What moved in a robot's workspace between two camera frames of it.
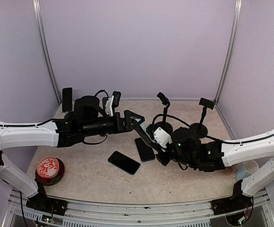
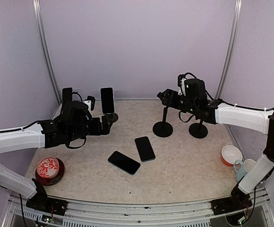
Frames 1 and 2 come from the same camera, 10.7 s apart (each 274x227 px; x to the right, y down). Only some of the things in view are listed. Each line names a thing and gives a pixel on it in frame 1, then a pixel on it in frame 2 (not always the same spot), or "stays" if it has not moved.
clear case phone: (67, 99) stays
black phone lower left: (124, 162) stays
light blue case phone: (145, 128) → (107, 100)
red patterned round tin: (49, 170) stays
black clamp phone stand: (199, 129) stays
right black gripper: (164, 161) → (170, 95)
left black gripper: (127, 121) → (106, 128)
